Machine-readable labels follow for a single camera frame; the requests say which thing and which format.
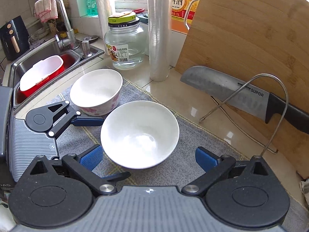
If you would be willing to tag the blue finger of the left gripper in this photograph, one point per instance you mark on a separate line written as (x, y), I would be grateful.
(87, 121)
(117, 177)

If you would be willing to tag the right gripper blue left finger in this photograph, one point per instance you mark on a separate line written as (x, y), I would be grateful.
(91, 157)

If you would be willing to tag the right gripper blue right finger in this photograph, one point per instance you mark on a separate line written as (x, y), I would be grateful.
(206, 159)

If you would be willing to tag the steel kitchen sink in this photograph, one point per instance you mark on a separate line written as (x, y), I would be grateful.
(73, 58)

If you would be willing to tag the white bowl pink flowers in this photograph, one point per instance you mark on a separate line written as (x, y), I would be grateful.
(98, 92)

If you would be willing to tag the red and white colander basin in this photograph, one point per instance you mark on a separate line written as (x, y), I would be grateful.
(39, 75)

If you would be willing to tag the sink soap dispenser pump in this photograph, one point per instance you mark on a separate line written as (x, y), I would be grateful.
(86, 49)

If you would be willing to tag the steel sink faucet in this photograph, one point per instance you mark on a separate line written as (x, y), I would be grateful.
(69, 30)

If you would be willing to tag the glass jar yellow-green lid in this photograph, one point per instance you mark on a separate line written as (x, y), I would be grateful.
(125, 40)

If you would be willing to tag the black air fryer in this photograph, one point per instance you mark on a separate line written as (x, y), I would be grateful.
(14, 38)

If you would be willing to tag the pink checked dish cloth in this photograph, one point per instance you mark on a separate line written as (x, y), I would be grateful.
(46, 10)

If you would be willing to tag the plastic wrap roll left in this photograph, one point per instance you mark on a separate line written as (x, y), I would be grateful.
(104, 8)

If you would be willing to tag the plastic wrap roll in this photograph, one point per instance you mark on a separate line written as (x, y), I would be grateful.
(159, 30)
(104, 8)

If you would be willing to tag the bamboo cutting board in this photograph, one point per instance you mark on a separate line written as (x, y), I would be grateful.
(243, 38)

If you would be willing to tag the plastic wrap roll right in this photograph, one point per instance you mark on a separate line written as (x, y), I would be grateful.
(159, 30)

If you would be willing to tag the orange cooking wine jug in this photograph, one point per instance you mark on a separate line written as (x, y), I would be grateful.
(184, 4)

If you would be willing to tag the kitchen knife black handle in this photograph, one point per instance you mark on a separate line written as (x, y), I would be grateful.
(251, 99)

